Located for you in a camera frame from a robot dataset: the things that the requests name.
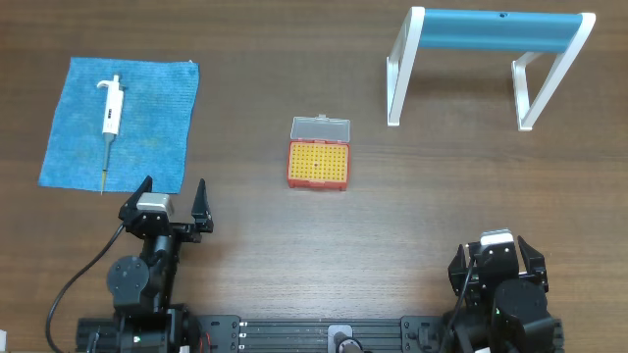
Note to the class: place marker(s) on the white and blue stand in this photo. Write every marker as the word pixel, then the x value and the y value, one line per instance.
pixel 490 32

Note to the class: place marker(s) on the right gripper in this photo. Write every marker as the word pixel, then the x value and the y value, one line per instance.
pixel 495 262

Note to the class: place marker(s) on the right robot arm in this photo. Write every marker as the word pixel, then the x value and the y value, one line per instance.
pixel 520 309

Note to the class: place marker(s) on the red and yellow tip box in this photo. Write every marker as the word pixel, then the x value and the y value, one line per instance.
pixel 319 164

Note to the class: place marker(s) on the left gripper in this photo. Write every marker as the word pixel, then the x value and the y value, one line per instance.
pixel 152 228

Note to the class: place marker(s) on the mounting rail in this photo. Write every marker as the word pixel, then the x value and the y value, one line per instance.
pixel 294 333

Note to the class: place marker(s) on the blue cloth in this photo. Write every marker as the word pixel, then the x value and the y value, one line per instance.
pixel 157 122

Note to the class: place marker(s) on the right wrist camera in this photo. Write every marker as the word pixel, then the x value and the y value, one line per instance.
pixel 496 237

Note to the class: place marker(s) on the white pipette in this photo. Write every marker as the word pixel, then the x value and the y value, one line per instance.
pixel 113 110

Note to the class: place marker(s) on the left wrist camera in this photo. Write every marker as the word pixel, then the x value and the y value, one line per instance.
pixel 154 203

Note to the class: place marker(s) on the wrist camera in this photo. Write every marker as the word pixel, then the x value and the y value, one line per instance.
pixel 496 237
pixel 154 203

